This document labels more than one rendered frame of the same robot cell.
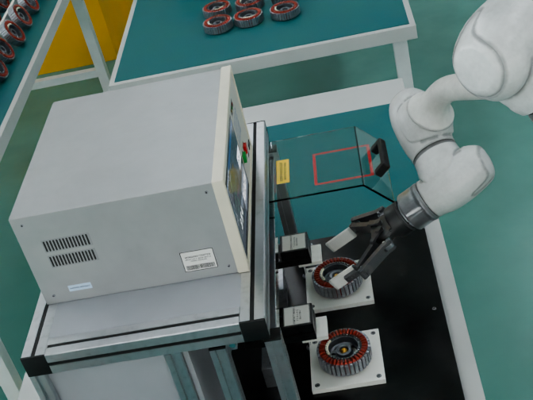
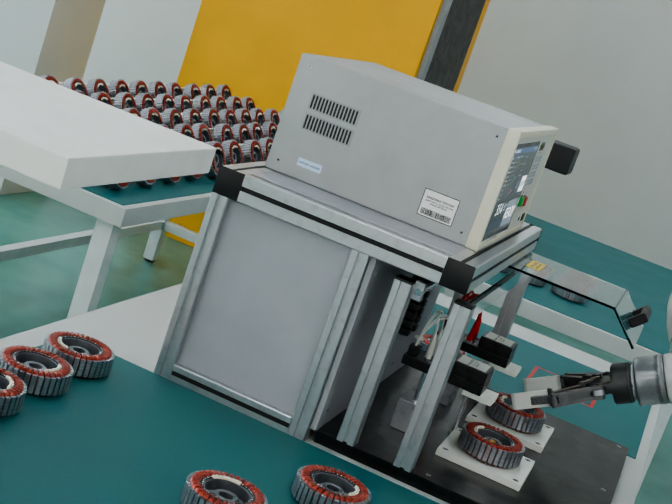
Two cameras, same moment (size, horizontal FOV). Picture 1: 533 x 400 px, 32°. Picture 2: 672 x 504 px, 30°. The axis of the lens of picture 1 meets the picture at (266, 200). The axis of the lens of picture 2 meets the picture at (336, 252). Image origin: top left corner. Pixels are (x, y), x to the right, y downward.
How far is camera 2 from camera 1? 0.96 m
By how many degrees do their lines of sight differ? 23
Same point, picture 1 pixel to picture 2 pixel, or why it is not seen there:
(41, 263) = (295, 116)
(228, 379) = (386, 329)
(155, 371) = (328, 268)
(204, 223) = (471, 169)
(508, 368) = not seen: outside the picture
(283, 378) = (440, 364)
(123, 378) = (292, 256)
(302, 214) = (499, 383)
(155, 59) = not seen: hidden behind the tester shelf
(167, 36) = not seen: hidden behind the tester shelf
